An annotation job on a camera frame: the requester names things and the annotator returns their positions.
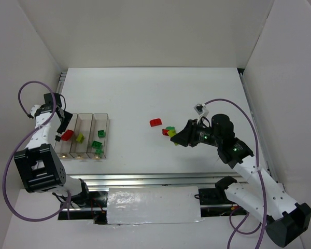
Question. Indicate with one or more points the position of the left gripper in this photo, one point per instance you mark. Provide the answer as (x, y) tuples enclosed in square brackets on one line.
[(64, 124)]

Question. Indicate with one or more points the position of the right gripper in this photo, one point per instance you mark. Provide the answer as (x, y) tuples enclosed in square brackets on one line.
[(192, 132)]

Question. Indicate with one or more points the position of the lime rectangular lego brick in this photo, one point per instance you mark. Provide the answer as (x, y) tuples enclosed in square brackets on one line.
[(171, 133)]

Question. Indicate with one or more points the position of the lime lego block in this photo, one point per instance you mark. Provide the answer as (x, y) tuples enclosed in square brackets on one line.
[(80, 138)]

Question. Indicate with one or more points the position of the small green lego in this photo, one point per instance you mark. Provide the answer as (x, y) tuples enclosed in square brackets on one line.
[(98, 152)]

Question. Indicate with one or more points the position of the green square lego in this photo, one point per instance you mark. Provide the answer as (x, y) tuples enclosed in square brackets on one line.
[(101, 133)]

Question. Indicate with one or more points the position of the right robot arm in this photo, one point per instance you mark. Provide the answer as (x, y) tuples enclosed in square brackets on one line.
[(285, 219)]

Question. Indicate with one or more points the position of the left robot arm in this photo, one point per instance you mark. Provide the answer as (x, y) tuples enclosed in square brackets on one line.
[(40, 168)]

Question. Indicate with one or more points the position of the clear container middle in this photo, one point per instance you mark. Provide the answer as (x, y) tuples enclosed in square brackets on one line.
[(83, 125)]

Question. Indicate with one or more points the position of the clear container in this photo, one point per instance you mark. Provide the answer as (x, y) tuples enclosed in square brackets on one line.
[(62, 148), (83, 125), (100, 121)]

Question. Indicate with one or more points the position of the red and green round lego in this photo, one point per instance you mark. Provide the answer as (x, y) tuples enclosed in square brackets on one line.
[(165, 130)]

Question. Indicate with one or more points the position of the clear container left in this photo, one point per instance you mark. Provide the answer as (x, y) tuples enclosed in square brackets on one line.
[(62, 148)]

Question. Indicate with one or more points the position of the red curved lego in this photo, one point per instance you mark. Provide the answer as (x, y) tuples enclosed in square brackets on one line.
[(155, 122)]

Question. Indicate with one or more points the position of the clear container right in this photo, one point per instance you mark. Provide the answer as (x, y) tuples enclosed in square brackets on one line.
[(100, 121)]

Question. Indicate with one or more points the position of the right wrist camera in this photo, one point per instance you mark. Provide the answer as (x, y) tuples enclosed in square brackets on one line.
[(201, 110)]

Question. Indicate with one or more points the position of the aluminium rail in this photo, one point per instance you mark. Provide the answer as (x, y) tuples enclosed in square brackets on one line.
[(150, 180)]

